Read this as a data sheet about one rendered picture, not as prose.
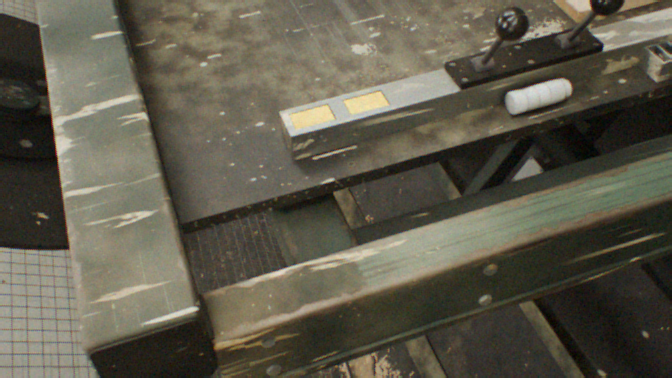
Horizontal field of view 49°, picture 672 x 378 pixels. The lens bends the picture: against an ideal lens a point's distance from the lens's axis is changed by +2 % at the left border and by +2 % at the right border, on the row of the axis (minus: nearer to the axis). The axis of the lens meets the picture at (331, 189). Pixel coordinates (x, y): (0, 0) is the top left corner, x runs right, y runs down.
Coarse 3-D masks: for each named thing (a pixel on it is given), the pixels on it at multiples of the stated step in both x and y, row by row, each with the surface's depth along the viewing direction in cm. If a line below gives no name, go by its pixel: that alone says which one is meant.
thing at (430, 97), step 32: (608, 32) 96; (640, 32) 96; (576, 64) 93; (608, 64) 96; (352, 96) 90; (384, 96) 90; (416, 96) 89; (448, 96) 90; (480, 96) 91; (288, 128) 86; (320, 128) 86; (352, 128) 88; (384, 128) 90
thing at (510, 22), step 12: (504, 12) 80; (516, 12) 80; (504, 24) 80; (516, 24) 80; (528, 24) 80; (504, 36) 81; (516, 36) 80; (492, 48) 86; (480, 60) 90; (492, 60) 91
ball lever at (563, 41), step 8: (592, 0) 83; (600, 0) 82; (608, 0) 82; (616, 0) 82; (624, 0) 83; (592, 8) 84; (600, 8) 83; (608, 8) 83; (616, 8) 83; (592, 16) 87; (584, 24) 88; (576, 32) 90; (560, 40) 93; (568, 40) 92; (576, 40) 93
